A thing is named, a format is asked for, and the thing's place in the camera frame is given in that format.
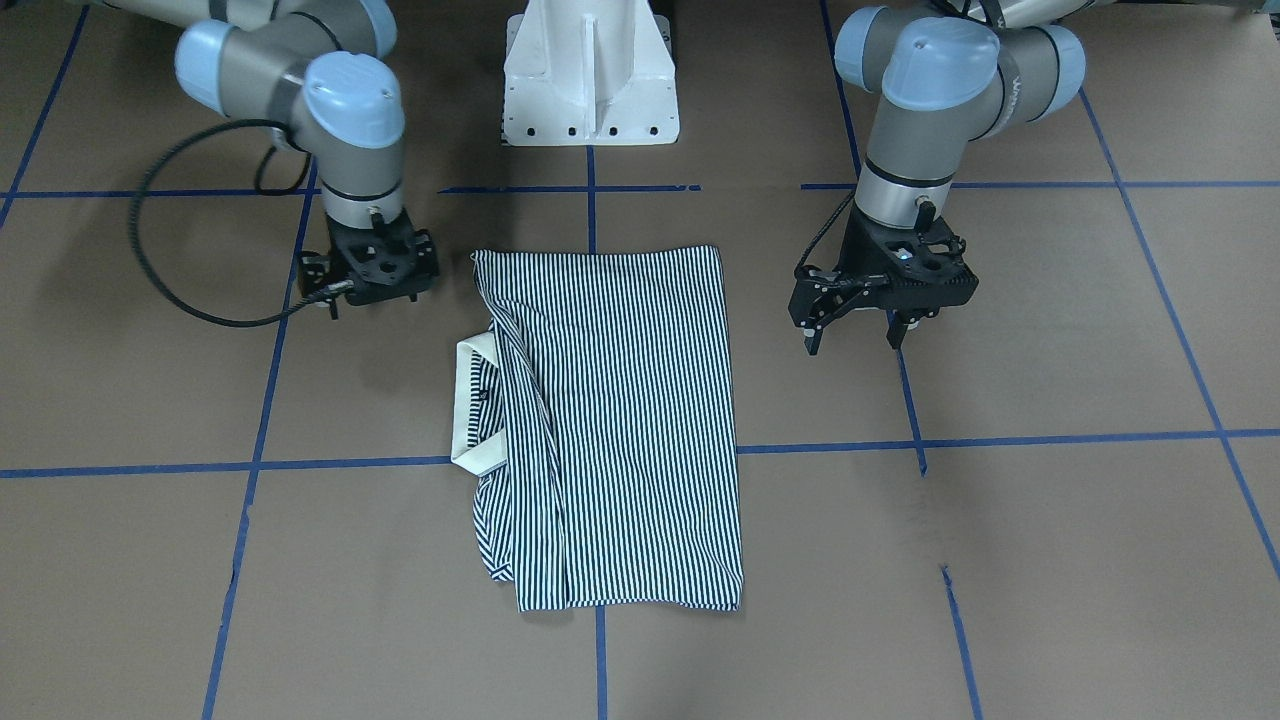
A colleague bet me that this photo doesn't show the striped collared shirt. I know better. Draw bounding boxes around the striped collared shirt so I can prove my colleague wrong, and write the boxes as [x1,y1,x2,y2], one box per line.
[451,246,744,612]

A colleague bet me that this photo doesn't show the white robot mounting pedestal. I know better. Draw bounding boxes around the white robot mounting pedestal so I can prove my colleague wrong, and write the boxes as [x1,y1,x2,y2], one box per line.
[500,1,681,147]

